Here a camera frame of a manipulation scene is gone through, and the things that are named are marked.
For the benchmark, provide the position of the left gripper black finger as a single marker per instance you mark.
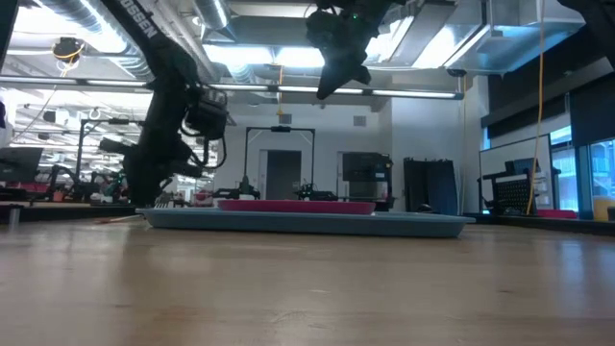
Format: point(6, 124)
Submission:
point(154, 187)
point(137, 190)

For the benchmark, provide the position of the red plastic plate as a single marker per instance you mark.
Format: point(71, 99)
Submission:
point(298, 207)

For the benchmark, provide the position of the blue plastic tray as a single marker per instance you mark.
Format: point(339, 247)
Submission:
point(288, 223)

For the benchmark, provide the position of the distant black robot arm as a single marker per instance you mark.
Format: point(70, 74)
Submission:
point(314, 194)
point(238, 193)

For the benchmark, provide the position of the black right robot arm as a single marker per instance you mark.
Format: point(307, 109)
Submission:
point(600, 19)

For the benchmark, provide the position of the small red object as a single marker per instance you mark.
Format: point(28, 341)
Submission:
point(203, 196)

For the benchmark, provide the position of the long ceiling tube light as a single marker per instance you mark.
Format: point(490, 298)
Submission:
point(413, 93)

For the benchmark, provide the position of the grey hanging sign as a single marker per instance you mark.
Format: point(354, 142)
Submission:
point(285, 118)

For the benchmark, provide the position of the dark background table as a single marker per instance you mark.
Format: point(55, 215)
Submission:
point(72, 211)
point(576, 226)

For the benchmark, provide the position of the bright ceiling light panel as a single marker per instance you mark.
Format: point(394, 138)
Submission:
point(259, 56)

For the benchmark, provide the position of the black monitor cart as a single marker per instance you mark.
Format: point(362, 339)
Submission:
point(365, 168)

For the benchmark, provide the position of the dark grey door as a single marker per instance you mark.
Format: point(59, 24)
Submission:
point(283, 173)

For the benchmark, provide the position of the black monitor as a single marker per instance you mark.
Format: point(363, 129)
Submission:
point(19, 163)

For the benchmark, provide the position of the dark folding panel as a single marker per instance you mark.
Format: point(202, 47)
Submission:
point(430, 185)

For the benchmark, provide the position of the small black round object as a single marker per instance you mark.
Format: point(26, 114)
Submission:
point(424, 208)

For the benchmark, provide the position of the whiteboard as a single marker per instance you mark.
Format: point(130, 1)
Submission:
point(499, 158)

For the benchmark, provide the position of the black perforated desk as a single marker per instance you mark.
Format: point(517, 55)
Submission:
point(514, 194)

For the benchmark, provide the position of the flat red bin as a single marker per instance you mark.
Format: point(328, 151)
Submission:
point(557, 214)

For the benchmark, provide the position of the yellow container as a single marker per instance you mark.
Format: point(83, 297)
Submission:
point(603, 210)

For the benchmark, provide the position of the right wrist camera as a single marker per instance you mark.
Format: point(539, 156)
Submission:
point(319, 26)

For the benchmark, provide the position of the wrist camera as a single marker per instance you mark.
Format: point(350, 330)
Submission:
point(319, 26)
point(207, 115)

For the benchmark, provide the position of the grey wall vent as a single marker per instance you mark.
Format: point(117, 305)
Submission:
point(359, 120)

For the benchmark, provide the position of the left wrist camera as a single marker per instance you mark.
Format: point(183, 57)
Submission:
point(207, 115)

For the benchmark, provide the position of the black gantry frame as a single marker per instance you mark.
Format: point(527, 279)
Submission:
point(96, 121)
point(280, 129)

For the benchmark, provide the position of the black dome ceiling camera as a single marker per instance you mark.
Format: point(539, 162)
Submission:
point(456, 73)

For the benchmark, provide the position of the grey table post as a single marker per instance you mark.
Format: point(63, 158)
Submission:
point(14, 215)

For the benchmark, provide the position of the small silver ventilation duct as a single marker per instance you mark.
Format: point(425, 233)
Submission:
point(211, 12)

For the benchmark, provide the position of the silver metal duct hood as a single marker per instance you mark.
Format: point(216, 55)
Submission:
point(504, 43)

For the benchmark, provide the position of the large silver ventilation duct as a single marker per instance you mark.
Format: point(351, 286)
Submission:
point(77, 12)

